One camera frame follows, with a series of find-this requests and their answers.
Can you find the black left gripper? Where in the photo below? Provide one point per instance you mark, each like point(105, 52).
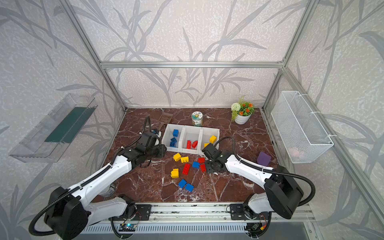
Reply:
point(160, 150)

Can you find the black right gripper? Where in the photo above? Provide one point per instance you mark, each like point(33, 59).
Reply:
point(210, 165)

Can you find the blue lego brick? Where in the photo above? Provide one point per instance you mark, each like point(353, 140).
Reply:
point(196, 165)
point(182, 183)
point(173, 142)
point(189, 187)
point(175, 133)

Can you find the long red lego brick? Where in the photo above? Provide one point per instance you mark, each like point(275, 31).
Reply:
point(186, 169)
point(189, 144)

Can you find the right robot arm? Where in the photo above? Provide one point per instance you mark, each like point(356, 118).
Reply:
point(283, 191)

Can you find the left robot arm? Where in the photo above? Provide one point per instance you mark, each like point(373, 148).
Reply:
point(71, 210)

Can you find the white middle storage bin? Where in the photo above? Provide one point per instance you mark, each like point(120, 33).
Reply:
point(192, 134)

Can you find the white storage bin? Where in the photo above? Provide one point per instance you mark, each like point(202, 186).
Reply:
point(192, 134)
point(205, 136)
point(172, 137)

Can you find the white left storage bin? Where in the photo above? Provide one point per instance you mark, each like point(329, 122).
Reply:
point(172, 137)

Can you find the white right storage bin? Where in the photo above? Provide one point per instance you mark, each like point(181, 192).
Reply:
point(205, 136)

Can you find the brown slotted spatula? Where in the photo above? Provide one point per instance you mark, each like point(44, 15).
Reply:
point(164, 119)

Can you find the sunflower seed jar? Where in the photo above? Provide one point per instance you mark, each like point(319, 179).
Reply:
point(197, 118)

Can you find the purple pink spatula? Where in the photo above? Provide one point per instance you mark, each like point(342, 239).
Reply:
point(264, 159)

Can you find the white flower pot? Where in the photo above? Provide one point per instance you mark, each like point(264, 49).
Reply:
point(241, 120)

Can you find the artificial flower plant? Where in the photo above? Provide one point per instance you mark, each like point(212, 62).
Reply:
point(242, 108)

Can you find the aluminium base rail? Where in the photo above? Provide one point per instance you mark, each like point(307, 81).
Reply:
point(171, 212)

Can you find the white wire basket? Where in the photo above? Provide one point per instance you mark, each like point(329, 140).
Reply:
point(302, 134)

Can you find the clear plastic wall shelf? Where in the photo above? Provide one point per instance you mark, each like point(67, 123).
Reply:
point(47, 142)

